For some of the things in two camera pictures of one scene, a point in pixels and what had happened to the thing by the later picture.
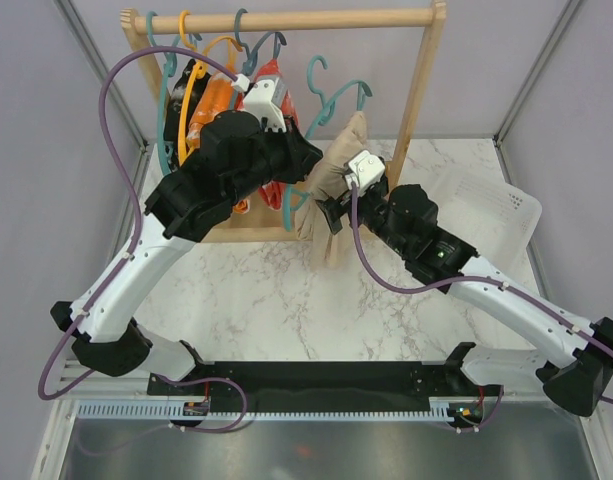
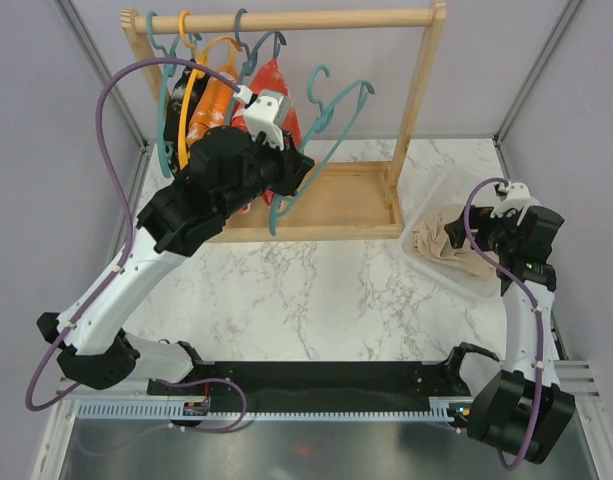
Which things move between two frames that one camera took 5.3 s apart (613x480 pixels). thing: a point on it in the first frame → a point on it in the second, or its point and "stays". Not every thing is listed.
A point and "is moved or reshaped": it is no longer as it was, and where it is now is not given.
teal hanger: [324, 106] is moved or reshaped
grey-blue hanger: [252, 55] stays
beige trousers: [318, 243] is moved or reshaped
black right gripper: [335, 207] → [479, 218]
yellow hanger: [202, 67] stays
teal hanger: [170, 66] stays
